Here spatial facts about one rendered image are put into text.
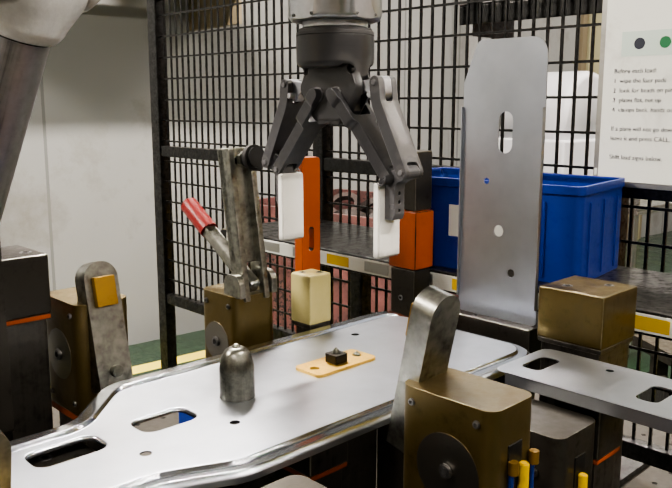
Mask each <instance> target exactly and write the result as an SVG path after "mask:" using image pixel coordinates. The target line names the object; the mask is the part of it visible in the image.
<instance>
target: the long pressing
mask: <svg viewBox="0 0 672 488"><path fill-rule="evenodd" d="M408 318H409V317H407V316H405V315H403V314H400V313H398V312H395V311H381V312H375V313H371V314H368V315H364V316H360V317H357V318H353V319H349V320H345V321H342V322H338V323H334V324H331V325H327V326H323V327H320V328H316V329H312V330H308V331H305V332H301V333H297V334H294V335H290V336H286V337H282V338H279V339H275V340H271V341H268V342H264V343H260V344H257V345H253V346H249V347H246V348H247V349H248V350H249V351H250V353H251V355H252V358H253V362H254V373H255V397H254V398H253V399H251V400H249V401H245V402H239V403H232V402H226V401H223V400H221V399H220V387H219V364H220V360H221V356H222V354H219V355H216V356H212V357H208V358H205V359H201V360H197V361H194V362H190V363H186V364H182V365H179V366H175V367H171V368H168V369H164V370H160V371H156V372H153V373H149V374H145V375H142V376H138V377H134V378H130V379H127V380H123V381H120V382H116V383H114V384H111V385H109V386H107V387H105V388H104V389H102V390H101V391H100V392H98V393H97V395H96V396H95V397H94V398H93V399H92V401H91V402H90V403H89V404H88V405H87V406H86V408H85V409H84V410H83V411H82V412H81V414H80V415H79V416H78V417H77V418H75V419H74V420H72V421H71V422H69V423H66V424H64V425H62V426H59V427H56V428H53V429H49V430H46V431H43V432H39V433H36V434H33V435H29V436H26V437H22V438H19V439H16V440H12V441H10V444H11V449H12V465H11V488H219V487H225V486H231V485H236V484H241V483H245V482H249V481H252V480H255V479H258V478H260V477H263V476H265V475H268V474H270V473H272V472H275V471H277V470H280V469H282V468H284V467H287V466H289V465H291V464H294V463H296V462H299V461H301V460H303V459H306V458H308V457H310V456H313V455H315V454H318V453H320V452H322V451H325V450H327V449H329V448H332V447H334V446H337V445H339V444H341V443H344V442H346V441H348V440H351V439H353V438H356V437H358V436H360V435H363V434H365V433H368V432H370V431H372V430H375V429H377V428H379V427H382V426H384V425H387V424H389V423H390V418H391V413H392V408H393V402H394V397H395V392H396V387H397V382H398V376H399V371H400V366H401V361H402V356H403V350H404V345H405V340H406V336H405V333H406V328H407V323H408ZM352 334H358V335H357V336H354V335H352ZM335 347H337V348H338V349H339V350H340V351H346V350H349V349H355V350H358V351H361V352H365V353H368V354H371V355H374V356H375V360H374V361H371V362H368V363H365V364H362V365H359V366H356V367H353V368H350V369H347V370H344V371H341V372H338V373H335V374H332V375H329V376H326V377H322V378H316V377H313V376H310V375H308V374H305V373H302V372H300V371H297V370H296V366H297V365H300V364H303V363H306V362H310V361H313V360H316V359H319V358H323V357H325V353H326V352H330V351H333V349H334V348H335ZM528 354H530V353H529V352H528V351H527V350H526V349H525V348H523V347H521V346H519V345H516V344H513V343H509V342H505V341H502V340H498V339H494V338H490V337H486V336H482V335H478V334H474V333H470V332H466V331H462V330H458V329H456V331H455V336H454V341H453V345H452V350H451V355H450V359H449V364H448V368H453V369H457V370H460V371H463V372H467V373H470V374H473V375H477V376H480V377H483V378H487V379H490V380H494V379H496V378H498V377H501V376H503V375H505V373H502V372H500V371H498V367H499V366H501V365H503V364H506V363H508V362H511V361H513V360H516V359H518V358H521V357H523V356H526V355H528ZM177 412H181V413H185V414H187V415H189V416H191V417H193V418H194V419H193V420H190V421H187V422H184V423H181V424H178V425H175V426H172V427H169V428H166V429H163V430H160V431H156V432H142V431H140V430H138V429H136V428H135V427H134V426H135V425H137V424H140V423H143V422H146V421H149V420H152V419H156V418H159V417H162V416H165V415H168V414H171V413H177ZM231 422H240V423H239V424H236V425H232V424H230V423H231ZM84 441H94V442H96V443H98V444H99V445H101V446H102V447H104V448H103V449H101V450H99V451H96V452H93V453H90V454H87V455H84V456H81V457H78V458H75V459H72V460H69V461H66V462H63V463H60V464H57V465H54V466H50V467H44V468H38V467H35V466H33V465H32V464H30V463H29V462H28V460H29V459H31V458H33V457H36V456H39V455H42V454H45V453H48V452H51V451H54V450H58V449H61V448H64V447H67V446H70V445H73V444H77V443H80V442H84ZM144 452H151V453H152V454H151V455H149V456H140V454H141V453H144Z"/></svg>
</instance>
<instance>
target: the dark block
mask: <svg viewBox="0 0 672 488"><path fill-rule="evenodd" d="M1 256H2V269H3V283H4V296H5V310H6V323H7V337H8V351H9V364H10V378H11V391H12V405H13V418H14V431H13V432H10V433H6V434H4V435H5V436H6V437H7V439H8V440H9V441H12V440H16V439H19V438H22V437H26V436H29V435H33V434H36V433H39V432H43V431H46V430H49V429H53V414H52V399H51V383H50V368H49V353H48V337H47V322H46V319H48V318H51V313H50V312H51V299H50V283H49V267H48V255H47V254H45V253H42V252H39V251H36V250H33V249H30V248H26V247H23V246H20V245H13V246H5V247H1Z"/></svg>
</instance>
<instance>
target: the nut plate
mask: <svg viewBox="0 0 672 488"><path fill-rule="evenodd" d="M355 351H358V350H355V349H349V350H346V351H340V350H339V352H340V354H332V353H333V351H330V352H326V353H325V357H323V358H319V359H316V360H313V361H310V362H306V363H303V364H300V365H297V366H296V370H297V371H300V372H302V373H305V374H308V375H310V376H313V377H316V378H322V377H326V376H329V375H332V374H335V373H338V372H341V371H344V370H347V369H350V368H353V367H356V366H359V365H362V364H365V363H368V362H371V361H374V360H375V356H374V355H371V354H368V353H365V352H361V351H358V352H359V353H360V356H353V353H354V352H355ZM313 369H317V370H313Z"/></svg>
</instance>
